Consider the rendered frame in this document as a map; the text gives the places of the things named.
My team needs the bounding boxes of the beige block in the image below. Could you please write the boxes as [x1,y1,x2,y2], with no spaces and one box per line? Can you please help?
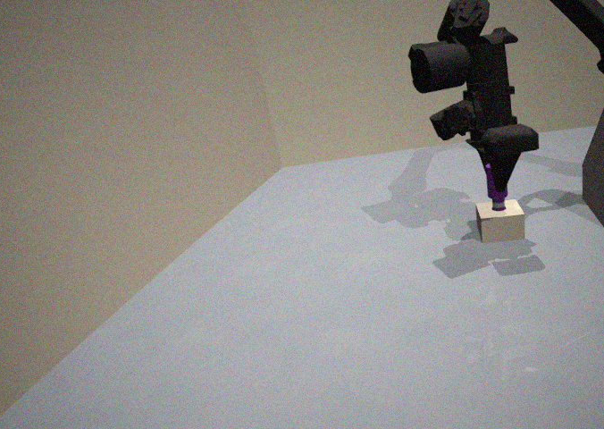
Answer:
[475,199,525,243]

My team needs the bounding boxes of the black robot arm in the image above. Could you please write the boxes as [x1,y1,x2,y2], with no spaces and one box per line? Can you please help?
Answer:
[408,0,604,140]

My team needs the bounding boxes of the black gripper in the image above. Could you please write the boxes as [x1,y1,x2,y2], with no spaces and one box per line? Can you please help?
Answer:
[458,79,539,192]

